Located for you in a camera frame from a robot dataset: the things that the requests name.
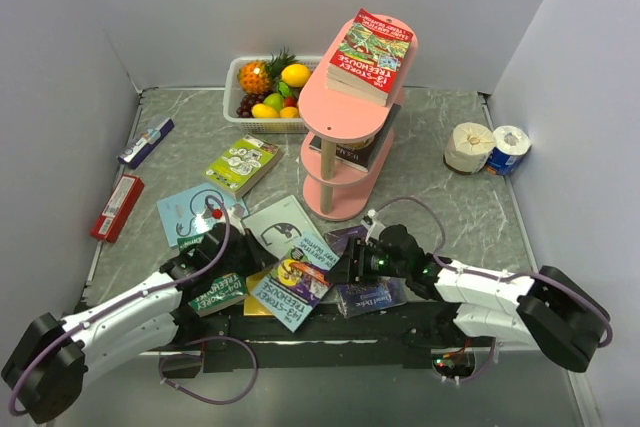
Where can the yellow file folder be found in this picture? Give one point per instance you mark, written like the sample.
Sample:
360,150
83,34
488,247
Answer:
252,307

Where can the red strawberries cluster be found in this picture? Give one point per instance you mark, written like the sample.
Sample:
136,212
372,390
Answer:
290,102

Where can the floral Little Women book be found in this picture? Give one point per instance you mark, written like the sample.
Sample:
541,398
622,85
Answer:
380,99

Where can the grey Great Gatsby book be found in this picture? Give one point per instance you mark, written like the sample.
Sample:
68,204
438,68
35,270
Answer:
277,226

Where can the black book on shelf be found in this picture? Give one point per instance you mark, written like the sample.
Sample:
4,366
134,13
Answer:
361,155

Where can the green 104-Storey Treehouse book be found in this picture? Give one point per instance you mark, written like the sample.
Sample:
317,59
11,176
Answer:
226,290

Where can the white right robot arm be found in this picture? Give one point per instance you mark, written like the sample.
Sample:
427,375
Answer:
546,310

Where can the purple shrink-wrapped Robinson Crusoe book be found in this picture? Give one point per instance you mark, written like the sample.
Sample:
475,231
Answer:
363,298

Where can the yellow mango front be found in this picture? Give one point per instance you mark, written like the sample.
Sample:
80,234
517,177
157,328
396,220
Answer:
264,111

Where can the dark red grapes bunch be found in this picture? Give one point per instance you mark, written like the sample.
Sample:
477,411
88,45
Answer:
247,103

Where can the orange pineapple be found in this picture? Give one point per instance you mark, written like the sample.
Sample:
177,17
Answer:
254,78

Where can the yellow lemon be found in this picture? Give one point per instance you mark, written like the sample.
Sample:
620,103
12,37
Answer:
296,75

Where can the blue wrapped toilet roll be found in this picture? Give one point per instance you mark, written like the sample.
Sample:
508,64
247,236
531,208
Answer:
511,145

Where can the red rectangular box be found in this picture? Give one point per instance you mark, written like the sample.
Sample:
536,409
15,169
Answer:
116,211

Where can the orange fruit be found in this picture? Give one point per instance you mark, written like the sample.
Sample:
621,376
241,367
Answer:
289,112

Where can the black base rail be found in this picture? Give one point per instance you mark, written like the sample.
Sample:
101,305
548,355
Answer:
408,335

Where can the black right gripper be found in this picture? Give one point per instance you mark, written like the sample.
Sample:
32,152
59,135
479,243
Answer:
346,269

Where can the lime green paperback book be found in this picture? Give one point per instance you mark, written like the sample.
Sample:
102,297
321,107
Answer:
243,165

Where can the green pear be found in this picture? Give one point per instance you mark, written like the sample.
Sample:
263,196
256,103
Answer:
275,100

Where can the blue 143-Storey Treehouse book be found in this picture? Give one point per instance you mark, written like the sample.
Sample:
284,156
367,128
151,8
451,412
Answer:
297,282

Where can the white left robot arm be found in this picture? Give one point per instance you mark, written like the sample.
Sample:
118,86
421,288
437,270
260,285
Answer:
56,358

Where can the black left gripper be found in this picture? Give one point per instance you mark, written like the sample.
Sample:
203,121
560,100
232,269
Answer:
259,257

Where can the light blue cat booklet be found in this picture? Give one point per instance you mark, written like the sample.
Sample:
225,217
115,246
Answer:
195,211

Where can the white plastic fruit basket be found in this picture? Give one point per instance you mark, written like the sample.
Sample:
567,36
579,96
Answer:
237,102

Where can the beige wrapped toilet roll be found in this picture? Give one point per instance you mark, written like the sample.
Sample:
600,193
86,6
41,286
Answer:
468,148

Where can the purple white toothpaste box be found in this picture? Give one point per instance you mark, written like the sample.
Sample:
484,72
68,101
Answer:
149,138

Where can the red 13-Storey Treehouse book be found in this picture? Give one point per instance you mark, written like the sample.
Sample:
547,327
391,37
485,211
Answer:
371,53

